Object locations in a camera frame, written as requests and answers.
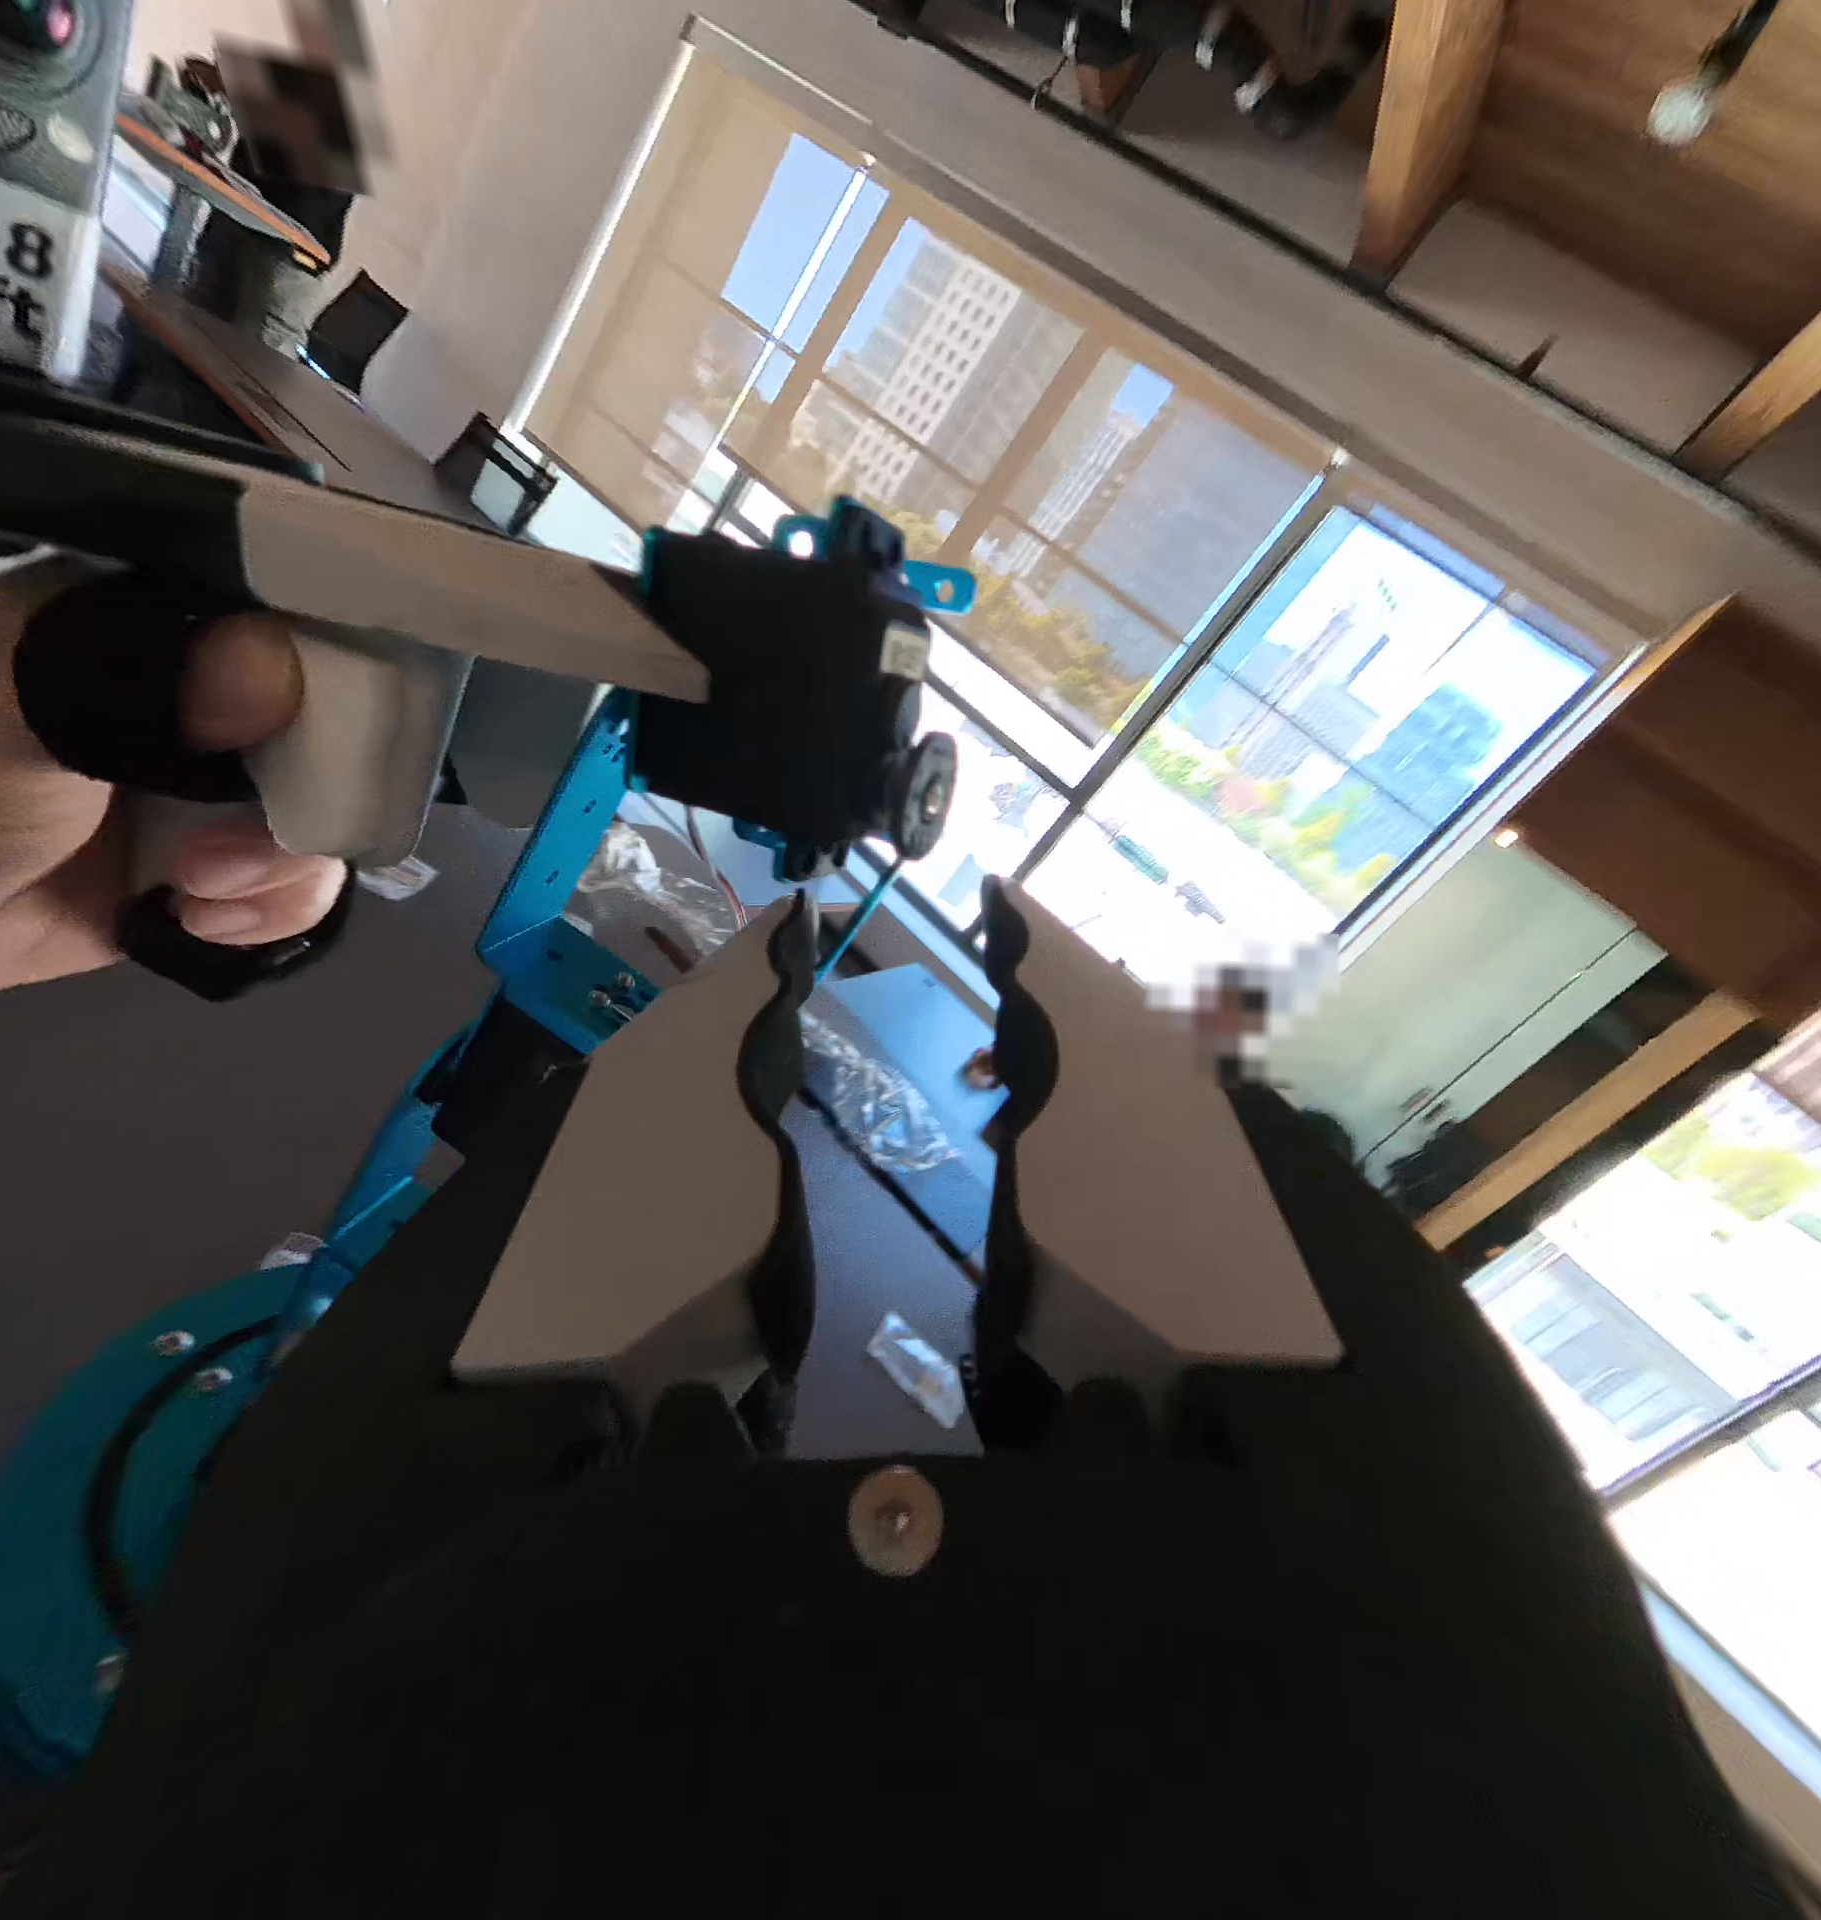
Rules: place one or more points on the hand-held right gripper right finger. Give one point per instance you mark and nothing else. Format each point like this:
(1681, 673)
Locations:
(1151, 1200)

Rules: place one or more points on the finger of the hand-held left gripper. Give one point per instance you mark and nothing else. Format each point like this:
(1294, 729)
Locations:
(475, 585)

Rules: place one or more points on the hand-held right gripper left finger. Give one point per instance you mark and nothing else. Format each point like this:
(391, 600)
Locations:
(624, 1200)

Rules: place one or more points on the blue toy robot arm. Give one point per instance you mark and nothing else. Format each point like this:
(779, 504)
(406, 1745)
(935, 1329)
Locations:
(41, 1500)

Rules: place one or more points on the person's left hand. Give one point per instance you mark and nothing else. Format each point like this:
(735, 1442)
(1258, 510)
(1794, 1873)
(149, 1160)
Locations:
(10, 870)

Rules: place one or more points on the crumpled clear plastic wrap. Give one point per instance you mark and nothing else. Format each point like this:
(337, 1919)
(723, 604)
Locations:
(880, 1103)

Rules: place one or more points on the black office chair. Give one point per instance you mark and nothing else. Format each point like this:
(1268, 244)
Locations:
(359, 330)

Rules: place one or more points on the small clear bag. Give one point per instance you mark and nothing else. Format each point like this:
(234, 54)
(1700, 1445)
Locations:
(917, 1369)

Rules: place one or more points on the tall side window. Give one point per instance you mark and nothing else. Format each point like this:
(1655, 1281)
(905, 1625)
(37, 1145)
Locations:
(1719, 1275)

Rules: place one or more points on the wooden hanging box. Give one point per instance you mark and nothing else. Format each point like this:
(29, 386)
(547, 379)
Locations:
(1629, 751)

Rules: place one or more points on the ceiling spotlight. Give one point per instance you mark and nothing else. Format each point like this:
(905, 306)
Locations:
(1683, 105)

